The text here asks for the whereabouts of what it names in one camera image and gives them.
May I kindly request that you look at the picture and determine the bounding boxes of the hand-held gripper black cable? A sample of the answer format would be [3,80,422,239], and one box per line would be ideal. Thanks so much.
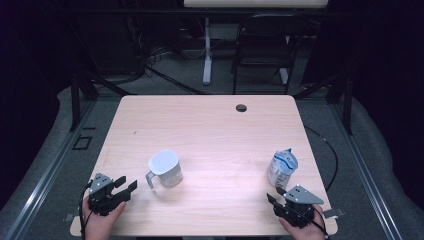
[78,179,94,238]
[309,208,330,238]

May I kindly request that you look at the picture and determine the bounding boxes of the grey box under desk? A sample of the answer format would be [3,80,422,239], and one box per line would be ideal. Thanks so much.
[209,23,241,42]

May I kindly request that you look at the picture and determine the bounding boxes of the white and blue pouch bag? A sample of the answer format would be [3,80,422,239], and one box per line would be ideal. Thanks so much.
[266,147,299,190]

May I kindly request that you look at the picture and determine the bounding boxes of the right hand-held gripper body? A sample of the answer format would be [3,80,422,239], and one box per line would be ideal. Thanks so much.
[272,184,325,230]

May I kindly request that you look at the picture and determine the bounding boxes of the person's left hand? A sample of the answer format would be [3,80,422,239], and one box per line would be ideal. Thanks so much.
[81,195,128,240]

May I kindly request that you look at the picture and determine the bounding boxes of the clear pitcher with white lid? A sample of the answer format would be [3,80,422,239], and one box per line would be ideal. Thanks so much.
[145,148,184,190]

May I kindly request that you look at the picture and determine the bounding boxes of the black metal stand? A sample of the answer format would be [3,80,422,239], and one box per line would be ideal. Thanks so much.
[293,70,354,136]
[68,70,138,133]

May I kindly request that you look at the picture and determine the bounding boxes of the aluminium floor rail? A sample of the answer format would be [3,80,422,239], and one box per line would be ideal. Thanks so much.
[2,99,98,240]
[329,103,405,240]

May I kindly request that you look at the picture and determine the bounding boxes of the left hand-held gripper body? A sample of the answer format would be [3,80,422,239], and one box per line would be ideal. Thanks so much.
[87,172,129,217]

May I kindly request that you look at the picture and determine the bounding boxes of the white desk leg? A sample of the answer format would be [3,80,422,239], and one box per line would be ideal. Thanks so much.
[202,17,214,86]

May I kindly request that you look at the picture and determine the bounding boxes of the bundle of dark cables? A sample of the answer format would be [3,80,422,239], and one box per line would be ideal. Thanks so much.
[143,44,176,69]

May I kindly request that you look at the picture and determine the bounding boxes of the white desk top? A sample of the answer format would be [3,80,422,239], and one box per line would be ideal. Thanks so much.
[183,0,330,9]

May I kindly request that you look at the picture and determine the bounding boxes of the left hand-held gripper black cable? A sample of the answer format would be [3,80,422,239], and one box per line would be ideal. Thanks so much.
[78,179,94,238]

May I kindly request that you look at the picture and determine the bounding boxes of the thin black floor cable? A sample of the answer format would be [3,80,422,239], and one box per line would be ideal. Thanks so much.
[303,124,340,193]

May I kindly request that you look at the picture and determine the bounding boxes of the thick black floor cable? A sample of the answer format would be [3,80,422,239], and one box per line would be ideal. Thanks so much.
[144,64,210,96]

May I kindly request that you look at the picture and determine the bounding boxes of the right hand-held gripper black cable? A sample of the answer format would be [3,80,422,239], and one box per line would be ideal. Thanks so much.
[309,208,330,238]

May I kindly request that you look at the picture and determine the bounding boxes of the person's right hand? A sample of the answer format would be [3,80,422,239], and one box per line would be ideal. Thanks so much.
[278,203,330,240]

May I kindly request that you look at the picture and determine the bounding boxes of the black chair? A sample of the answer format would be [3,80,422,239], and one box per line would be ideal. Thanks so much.
[231,13,308,95]

